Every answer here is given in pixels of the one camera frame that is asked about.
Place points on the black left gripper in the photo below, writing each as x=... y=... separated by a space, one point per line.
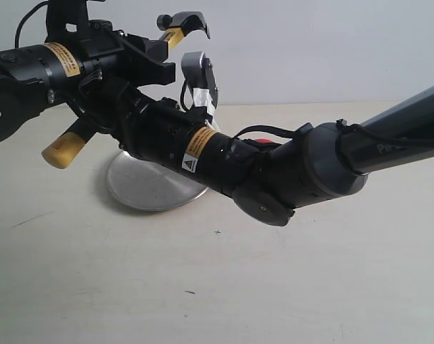
x=76 y=46

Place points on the red dome push button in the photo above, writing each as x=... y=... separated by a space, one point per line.
x=265 y=141

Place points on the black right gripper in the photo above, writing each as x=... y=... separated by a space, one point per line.
x=153 y=130

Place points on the yellow black claw hammer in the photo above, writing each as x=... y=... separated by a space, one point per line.
x=64 y=150

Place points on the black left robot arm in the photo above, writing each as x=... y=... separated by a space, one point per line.
x=26 y=88

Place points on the round stainless steel plate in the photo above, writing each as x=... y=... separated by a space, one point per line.
x=147 y=186

